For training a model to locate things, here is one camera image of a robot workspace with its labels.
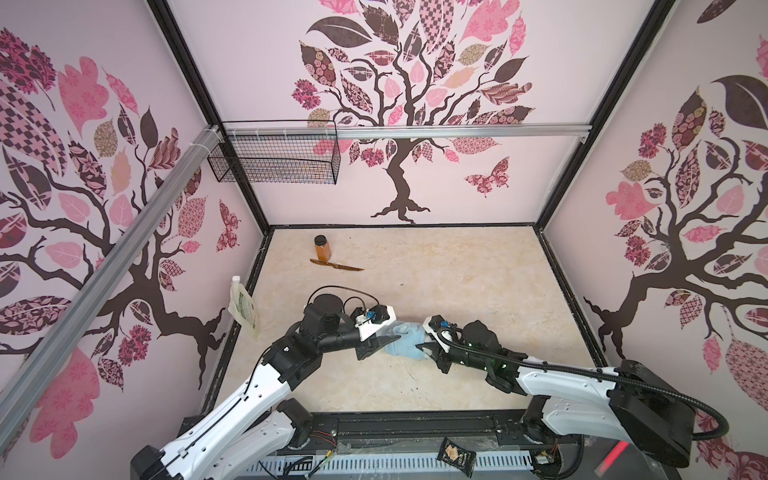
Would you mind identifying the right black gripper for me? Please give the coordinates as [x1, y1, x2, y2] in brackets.
[414, 334, 490, 374]

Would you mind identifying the light blue bear hoodie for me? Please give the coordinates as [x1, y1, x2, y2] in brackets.
[384, 321, 429, 360]

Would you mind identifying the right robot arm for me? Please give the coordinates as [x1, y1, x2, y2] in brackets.
[419, 315, 696, 469]

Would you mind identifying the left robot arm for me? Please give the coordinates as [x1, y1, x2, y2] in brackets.
[130, 294, 398, 479]

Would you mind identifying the brown wooden spoon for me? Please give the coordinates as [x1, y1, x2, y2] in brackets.
[310, 258, 364, 272]

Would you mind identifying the amber bottle black cap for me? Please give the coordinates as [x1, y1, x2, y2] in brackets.
[314, 235, 332, 262]

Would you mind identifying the small dark snack packet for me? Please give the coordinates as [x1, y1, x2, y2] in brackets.
[437, 437, 477, 478]

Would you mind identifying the white green pouch bottle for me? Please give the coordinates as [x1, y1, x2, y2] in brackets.
[228, 276, 260, 339]

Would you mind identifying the pink marker pen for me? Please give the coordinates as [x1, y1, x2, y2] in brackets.
[594, 441, 629, 478]

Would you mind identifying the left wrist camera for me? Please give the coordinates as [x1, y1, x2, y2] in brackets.
[352, 304, 397, 327]

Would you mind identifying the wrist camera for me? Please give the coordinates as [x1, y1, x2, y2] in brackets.
[352, 304, 397, 327]
[423, 315, 456, 353]

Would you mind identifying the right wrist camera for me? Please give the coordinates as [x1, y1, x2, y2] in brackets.
[423, 315, 456, 353]

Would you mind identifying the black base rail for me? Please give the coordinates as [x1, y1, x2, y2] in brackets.
[310, 409, 578, 451]

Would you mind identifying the white slotted cable duct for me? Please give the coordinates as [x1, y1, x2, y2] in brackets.
[240, 451, 533, 479]

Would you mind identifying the black wire basket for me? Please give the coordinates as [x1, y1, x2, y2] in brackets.
[208, 119, 341, 185]

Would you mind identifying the rear aluminium frame bar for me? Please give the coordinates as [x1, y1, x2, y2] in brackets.
[225, 123, 592, 140]

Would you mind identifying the aluminium frame bar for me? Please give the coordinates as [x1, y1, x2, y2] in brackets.
[1, 125, 222, 448]
[225, 123, 592, 140]

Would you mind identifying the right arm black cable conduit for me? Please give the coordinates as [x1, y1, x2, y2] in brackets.
[434, 326, 730, 442]

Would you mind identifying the left aluminium frame bar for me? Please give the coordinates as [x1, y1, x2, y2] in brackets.
[1, 125, 222, 448]

